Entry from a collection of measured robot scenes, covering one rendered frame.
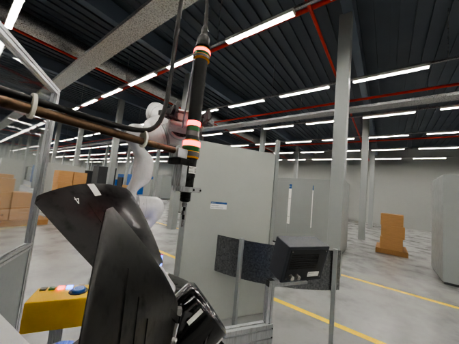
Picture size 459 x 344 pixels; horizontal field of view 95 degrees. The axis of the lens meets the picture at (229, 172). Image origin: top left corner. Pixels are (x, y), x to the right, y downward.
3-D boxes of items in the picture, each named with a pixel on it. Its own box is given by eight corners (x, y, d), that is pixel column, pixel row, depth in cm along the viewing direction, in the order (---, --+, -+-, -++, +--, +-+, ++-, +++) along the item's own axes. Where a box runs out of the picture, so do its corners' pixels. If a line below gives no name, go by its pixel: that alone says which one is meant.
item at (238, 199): (167, 328, 215) (192, 120, 235) (167, 325, 220) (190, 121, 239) (267, 312, 262) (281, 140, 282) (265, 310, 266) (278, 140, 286)
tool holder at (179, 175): (180, 192, 45) (185, 147, 46) (158, 189, 49) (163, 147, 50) (206, 193, 53) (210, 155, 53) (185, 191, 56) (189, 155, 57)
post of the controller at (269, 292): (266, 325, 98) (269, 280, 99) (262, 321, 100) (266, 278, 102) (271, 323, 99) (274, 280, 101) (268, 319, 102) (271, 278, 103)
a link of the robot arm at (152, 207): (119, 240, 109) (126, 194, 111) (156, 238, 120) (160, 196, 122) (124, 246, 99) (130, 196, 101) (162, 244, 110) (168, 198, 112)
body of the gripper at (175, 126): (195, 140, 73) (203, 133, 62) (164, 134, 69) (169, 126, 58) (197, 119, 73) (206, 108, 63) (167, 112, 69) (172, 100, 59)
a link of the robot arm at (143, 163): (151, 220, 106) (115, 220, 97) (145, 218, 116) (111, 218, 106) (160, 125, 114) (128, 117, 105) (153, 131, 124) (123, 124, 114)
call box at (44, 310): (16, 340, 61) (23, 302, 62) (33, 319, 70) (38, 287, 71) (82, 331, 67) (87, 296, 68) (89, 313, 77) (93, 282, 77)
